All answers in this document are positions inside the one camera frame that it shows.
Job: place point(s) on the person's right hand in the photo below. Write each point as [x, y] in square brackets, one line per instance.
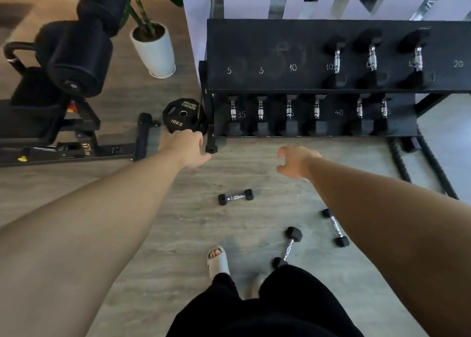
[300, 162]

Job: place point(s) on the person's left hand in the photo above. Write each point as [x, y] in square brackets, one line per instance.
[182, 149]

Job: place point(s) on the person's right thumb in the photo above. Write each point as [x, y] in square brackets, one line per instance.
[282, 170]

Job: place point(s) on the person's left thumb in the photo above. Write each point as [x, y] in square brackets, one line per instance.
[204, 158]

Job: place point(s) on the person's left forearm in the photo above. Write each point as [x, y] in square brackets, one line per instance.
[81, 237]

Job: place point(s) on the person's right forearm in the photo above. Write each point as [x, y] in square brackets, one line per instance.
[397, 230]

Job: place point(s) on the row of black rack dumbbells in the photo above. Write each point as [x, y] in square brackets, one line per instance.
[290, 125]

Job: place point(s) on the black weight plate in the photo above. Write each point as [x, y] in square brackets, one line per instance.
[182, 118]

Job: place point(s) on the small black hex dumbbell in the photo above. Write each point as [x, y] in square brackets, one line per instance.
[235, 197]
[293, 234]
[336, 227]

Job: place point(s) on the person's beige left slipper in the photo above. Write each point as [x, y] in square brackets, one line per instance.
[218, 265]

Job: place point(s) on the white plant pot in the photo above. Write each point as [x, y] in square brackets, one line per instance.
[154, 53]

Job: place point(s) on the black dumbbell rack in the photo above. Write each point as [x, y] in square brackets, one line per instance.
[257, 53]

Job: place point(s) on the large black hex dumbbell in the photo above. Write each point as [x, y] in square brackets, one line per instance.
[372, 59]
[417, 58]
[336, 61]

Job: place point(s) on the person's black trousers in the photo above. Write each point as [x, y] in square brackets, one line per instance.
[265, 314]

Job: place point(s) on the black padded weight bench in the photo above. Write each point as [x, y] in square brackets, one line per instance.
[79, 57]

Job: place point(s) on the green leafy plant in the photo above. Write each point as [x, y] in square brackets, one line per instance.
[138, 6]

